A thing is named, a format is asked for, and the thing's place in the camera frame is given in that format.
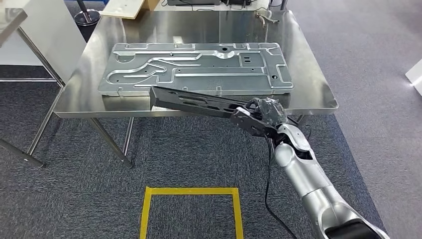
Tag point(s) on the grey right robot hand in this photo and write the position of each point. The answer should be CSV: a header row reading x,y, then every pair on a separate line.
x,y
270,110

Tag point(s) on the black plastic frame part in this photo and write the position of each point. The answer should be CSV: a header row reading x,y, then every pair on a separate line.
x,y
184,99

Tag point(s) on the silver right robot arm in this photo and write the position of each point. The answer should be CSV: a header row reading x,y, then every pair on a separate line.
x,y
306,178

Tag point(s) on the stainless steel workbench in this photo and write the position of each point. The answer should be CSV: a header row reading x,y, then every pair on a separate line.
x,y
82,99

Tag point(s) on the stamped sheet metal panel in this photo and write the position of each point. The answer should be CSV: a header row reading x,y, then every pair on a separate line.
x,y
197,69

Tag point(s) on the grey back table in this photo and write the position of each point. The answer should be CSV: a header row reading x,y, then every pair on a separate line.
x,y
244,7

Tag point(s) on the black device with yellow label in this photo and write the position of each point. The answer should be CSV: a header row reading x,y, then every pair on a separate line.
x,y
240,2

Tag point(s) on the grey laptop case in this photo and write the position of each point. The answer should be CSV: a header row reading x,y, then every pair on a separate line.
x,y
191,2

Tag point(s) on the white box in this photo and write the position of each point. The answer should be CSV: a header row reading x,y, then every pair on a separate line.
x,y
415,74

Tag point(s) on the cardboard box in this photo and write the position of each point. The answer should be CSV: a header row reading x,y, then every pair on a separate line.
x,y
151,4

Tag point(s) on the beige flat board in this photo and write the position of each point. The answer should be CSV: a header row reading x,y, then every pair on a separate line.
x,y
122,8

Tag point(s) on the white board panel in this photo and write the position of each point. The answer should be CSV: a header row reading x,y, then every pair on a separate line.
x,y
49,39

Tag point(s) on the steel side table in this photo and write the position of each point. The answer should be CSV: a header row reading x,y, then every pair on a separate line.
x,y
10,23

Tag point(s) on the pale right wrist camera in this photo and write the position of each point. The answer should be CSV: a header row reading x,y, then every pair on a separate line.
x,y
247,122

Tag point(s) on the barrier post with round base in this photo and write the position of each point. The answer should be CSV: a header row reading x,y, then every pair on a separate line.
x,y
86,16

